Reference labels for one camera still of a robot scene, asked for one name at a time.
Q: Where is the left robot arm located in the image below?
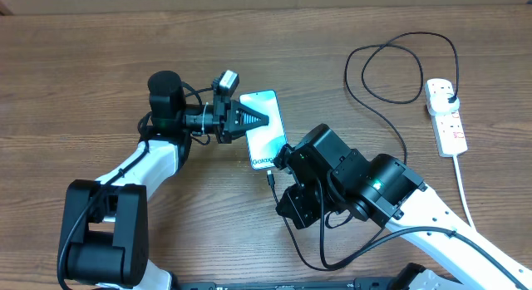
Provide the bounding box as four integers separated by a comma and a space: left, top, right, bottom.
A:
57, 70, 269, 289

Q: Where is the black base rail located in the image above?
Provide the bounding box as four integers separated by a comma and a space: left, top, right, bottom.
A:
165, 277, 458, 290

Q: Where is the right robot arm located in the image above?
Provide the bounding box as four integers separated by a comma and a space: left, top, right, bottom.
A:
273, 124, 531, 289

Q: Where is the white charger adapter plug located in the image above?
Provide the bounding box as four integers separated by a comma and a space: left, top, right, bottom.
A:
427, 94, 460, 116

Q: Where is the white power strip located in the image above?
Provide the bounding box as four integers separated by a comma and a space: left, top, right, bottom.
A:
424, 77, 469, 158

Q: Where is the black USB charging cable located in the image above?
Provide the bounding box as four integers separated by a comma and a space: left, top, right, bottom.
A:
266, 31, 461, 273

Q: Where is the blue Galaxy smartphone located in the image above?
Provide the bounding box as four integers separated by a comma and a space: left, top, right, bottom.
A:
239, 90, 287, 170

